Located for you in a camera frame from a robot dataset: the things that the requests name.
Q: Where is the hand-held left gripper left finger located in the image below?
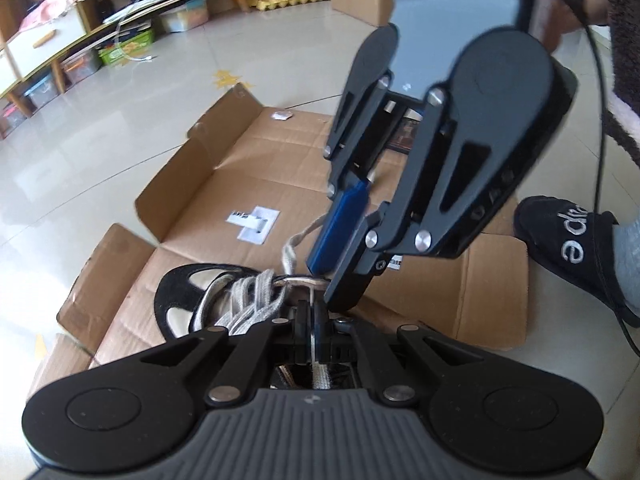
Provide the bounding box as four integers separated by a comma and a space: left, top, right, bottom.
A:
141, 301, 312, 407

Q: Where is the flattened cardboard box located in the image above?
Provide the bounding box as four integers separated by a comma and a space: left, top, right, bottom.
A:
25, 82, 531, 401

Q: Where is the black smartphone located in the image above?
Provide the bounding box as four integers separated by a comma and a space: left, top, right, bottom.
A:
389, 117, 422, 157

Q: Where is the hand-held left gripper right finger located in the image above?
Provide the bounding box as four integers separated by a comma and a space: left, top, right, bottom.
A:
314, 302, 493, 407

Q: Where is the clear box with orange contents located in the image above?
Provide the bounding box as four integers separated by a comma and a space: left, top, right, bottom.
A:
62, 52, 101, 84

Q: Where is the blue-lid clear storage box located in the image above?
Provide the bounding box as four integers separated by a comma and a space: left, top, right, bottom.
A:
22, 72, 62, 109

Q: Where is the beige shoelace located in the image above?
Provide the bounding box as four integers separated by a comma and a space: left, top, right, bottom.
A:
192, 212, 333, 391

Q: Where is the pink-lid clear storage box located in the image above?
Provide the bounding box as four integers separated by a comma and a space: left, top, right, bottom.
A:
0, 102, 28, 136

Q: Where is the long wooden white cabinet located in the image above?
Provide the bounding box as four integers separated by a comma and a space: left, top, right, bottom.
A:
0, 0, 326, 116

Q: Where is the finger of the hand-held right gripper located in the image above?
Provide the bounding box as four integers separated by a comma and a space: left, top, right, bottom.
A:
306, 77, 393, 277
325, 89, 493, 312

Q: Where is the clear box with pastel contents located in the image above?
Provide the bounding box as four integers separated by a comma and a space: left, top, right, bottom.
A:
157, 0, 210, 34

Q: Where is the white charging cable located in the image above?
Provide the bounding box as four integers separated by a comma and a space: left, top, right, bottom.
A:
114, 0, 156, 65

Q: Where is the black and cream suede shoe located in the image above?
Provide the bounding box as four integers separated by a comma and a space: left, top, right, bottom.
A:
154, 262, 361, 391

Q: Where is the dark slipper with white print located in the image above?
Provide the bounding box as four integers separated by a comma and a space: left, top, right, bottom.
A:
513, 195, 640, 328

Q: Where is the person's grey sock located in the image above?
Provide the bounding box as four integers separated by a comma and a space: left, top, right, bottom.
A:
614, 220, 640, 311

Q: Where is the green storage box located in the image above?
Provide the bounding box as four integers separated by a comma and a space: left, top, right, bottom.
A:
97, 30, 156, 67

